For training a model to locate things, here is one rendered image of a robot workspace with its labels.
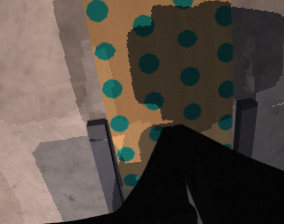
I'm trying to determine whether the tan strip with teal polka dots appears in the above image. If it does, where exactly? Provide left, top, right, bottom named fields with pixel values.
left=82, top=0, right=234, bottom=190

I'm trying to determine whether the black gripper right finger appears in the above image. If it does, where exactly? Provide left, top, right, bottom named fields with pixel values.
left=174, top=124, right=284, bottom=224

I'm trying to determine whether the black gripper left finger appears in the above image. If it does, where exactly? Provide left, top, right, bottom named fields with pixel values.
left=57, top=125, right=198, bottom=224

